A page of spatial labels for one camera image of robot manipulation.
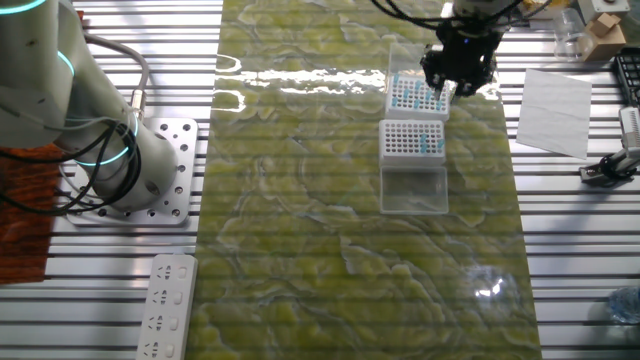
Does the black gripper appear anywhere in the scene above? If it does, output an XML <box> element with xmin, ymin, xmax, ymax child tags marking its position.
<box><xmin>419</xmin><ymin>19</ymin><xmax>504</xmax><ymax>101</ymax></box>

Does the far white pipette tip box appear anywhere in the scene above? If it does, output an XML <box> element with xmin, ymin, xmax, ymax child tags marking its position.
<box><xmin>384</xmin><ymin>42</ymin><xmax>457</xmax><ymax>122</ymax></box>

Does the white tip rack clear lid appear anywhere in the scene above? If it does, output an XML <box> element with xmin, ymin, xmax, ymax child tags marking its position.
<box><xmin>378</xmin><ymin>118</ymin><xmax>450</xmax><ymax>216</ymax></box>

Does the white paper sheet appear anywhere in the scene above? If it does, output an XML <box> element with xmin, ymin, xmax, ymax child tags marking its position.
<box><xmin>514</xmin><ymin>68</ymin><xmax>594</xmax><ymax>161</ymax></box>

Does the yellow box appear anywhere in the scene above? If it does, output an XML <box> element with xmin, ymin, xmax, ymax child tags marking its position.
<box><xmin>522</xmin><ymin>0</ymin><xmax>571</xmax><ymax>21</ymax></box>

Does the clear plastic cup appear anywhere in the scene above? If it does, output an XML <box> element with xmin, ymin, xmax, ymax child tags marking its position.
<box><xmin>552</xmin><ymin>7</ymin><xmax>595</xmax><ymax>62</ymax></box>

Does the small cardboard box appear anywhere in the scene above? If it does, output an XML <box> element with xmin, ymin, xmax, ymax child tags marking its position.
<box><xmin>582</xmin><ymin>12</ymin><xmax>629</xmax><ymax>64</ymax></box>

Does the white box device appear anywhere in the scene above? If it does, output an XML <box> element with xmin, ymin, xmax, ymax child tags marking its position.
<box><xmin>577</xmin><ymin>0</ymin><xmax>632</xmax><ymax>24</ymax></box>

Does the black keyboard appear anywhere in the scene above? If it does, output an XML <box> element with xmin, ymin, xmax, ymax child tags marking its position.
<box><xmin>612</xmin><ymin>47</ymin><xmax>640</xmax><ymax>109</ymax></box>

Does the green marble pattern mat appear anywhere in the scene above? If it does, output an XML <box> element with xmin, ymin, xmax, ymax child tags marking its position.
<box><xmin>184</xmin><ymin>0</ymin><xmax>544</xmax><ymax>360</ymax></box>

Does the clear water bottle blue cap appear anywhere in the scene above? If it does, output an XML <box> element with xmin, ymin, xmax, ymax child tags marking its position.
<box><xmin>607</xmin><ymin>285</ymin><xmax>640</xmax><ymax>325</ymax></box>

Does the white power strip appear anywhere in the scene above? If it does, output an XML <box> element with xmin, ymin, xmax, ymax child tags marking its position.
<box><xmin>134</xmin><ymin>253</ymin><xmax>200</xmax><ymax>360</ymax></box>

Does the reddish brown board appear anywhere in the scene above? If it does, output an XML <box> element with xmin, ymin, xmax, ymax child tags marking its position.
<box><xmin>0</xmin><ymin>142</ymin><xmax>64</xmax><ymax>286</ymax></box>

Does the black cable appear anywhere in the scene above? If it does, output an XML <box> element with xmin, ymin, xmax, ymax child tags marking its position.
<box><xmin>0</xmin><ymin>117</ymin><xmax>144</xmax><ymax>217</ymax></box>
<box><xmin>369</xmin><ymin>0</ymin><xmax>554</xmax><ymax>31</ymax></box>

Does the black camera clamp mount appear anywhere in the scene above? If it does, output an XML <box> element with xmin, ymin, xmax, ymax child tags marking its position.
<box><xmin>579</xmin><ymin>148</ymin><xmax>640</xmax><ymax>189</ymax></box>

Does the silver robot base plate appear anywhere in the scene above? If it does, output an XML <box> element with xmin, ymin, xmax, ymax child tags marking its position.
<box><xmin>64</xmin><ymin>117</ymin><xmax>200</xmax><ymax>228</ymax></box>

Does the thick grey cable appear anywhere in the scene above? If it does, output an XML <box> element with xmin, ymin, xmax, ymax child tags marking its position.
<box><xmin>82</xmin><ymin>32</ymin><xmax>151</xmax><ymax>122</ymax></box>

